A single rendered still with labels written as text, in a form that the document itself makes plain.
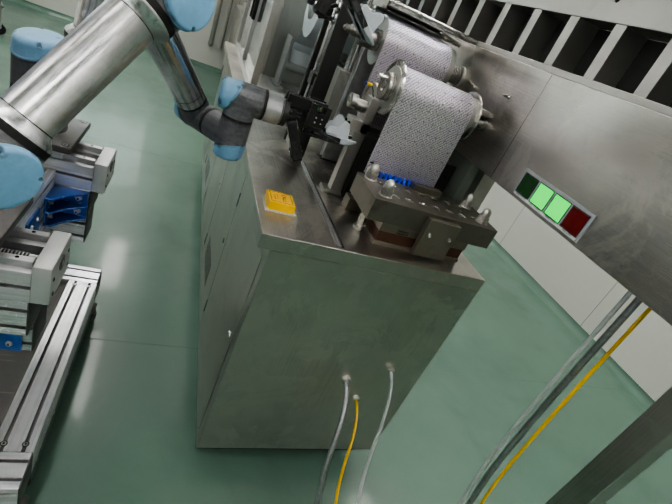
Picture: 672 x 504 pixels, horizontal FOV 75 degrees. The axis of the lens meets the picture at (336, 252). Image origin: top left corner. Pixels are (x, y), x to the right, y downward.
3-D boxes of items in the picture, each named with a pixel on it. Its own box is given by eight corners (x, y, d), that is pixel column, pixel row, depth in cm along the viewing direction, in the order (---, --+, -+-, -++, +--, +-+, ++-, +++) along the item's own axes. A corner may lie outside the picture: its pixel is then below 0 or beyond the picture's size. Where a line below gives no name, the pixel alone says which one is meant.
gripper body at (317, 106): (335, 111, 109) (289, 95, 104) (323, 142, 113) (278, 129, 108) (328, 102, 115) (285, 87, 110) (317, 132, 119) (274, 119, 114)
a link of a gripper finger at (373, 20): (393, 35, 106) (376, -4, 102) (371, 48, 106) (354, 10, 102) (389, 35, 109) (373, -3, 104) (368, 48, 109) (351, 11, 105)
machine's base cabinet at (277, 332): (198, 160, 340) (227, 48, 301) (277, 181, 366) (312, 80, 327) (186, 466, 140) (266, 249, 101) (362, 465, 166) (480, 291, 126)
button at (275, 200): (264, 196, 114) (266, 188, 113) (289, 202, 117) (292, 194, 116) (266, 209, 109) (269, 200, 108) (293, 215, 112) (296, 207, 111)
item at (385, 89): (374, 86, 123) (388, 64, 117) (381, 89, 124) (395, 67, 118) (377, 104, 119) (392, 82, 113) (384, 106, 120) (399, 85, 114)
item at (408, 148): (363, 171, 125) (391, 109, 116) (430, 191, 134) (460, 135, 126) (364, 172, 124) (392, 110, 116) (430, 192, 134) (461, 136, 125)
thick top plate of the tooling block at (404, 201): (349, 190, 122) (357, 171, 120) (461, 221, 138) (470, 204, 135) (365, 218, 110) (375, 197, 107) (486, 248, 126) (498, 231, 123)
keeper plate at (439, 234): (409, 250, 119) (428, 216, 114) (439, 257, 123) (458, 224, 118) (413, 255, 117) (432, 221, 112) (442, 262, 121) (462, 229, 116)
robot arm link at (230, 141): (217, 142, 118) (228, 103, 113) (247, 162, 115) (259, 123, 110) (195, 143, 112) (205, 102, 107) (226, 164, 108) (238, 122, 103)
